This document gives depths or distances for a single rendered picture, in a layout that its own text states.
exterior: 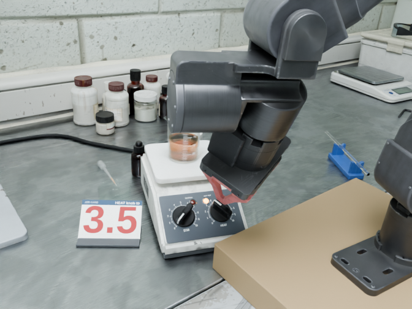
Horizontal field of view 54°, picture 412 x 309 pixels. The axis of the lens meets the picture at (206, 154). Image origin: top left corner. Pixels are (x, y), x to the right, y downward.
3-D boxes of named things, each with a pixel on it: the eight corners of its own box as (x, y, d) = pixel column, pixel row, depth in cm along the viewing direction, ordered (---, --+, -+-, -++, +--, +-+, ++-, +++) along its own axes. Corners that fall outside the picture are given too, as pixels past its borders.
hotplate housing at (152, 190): (249, 249, 59) (255, 204, 56) (162, 262, 56) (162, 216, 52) (206, 174, 78) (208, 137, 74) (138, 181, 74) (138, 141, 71)
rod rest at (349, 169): (363, 179, 80) (368, 164, 79) (347, 179, 80) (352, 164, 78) (341, 156, 89) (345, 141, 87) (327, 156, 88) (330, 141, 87)
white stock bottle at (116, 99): (119, 116, 101) (118, 78, 96) (133, 123, 98) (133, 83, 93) (101, 122, 97) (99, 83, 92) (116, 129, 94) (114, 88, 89)
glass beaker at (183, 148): (192, 149, 68) (195, 105, 65) (204, 164, 64) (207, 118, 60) (159, 154, 66) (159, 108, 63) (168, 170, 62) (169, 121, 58)
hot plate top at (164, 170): (232, 177, 62) (233, 172, 62) (156, 185, 59) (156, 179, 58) (209, 143, 72) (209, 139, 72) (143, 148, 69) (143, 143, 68)
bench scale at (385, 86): (390, 105, 122) (394, 90, 120) (326, 81, 141) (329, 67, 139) (426, 98, 132) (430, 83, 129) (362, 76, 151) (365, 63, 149)
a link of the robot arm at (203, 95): (177, 153, 34) (187, 2, 28) (164, 114, 41) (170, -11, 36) (303, 150, 37) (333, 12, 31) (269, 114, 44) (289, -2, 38)
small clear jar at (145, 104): (138, 113, 104) (137, 88, 101) (159, 115, 103) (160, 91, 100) (130, 121, 99) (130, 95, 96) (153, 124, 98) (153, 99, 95)
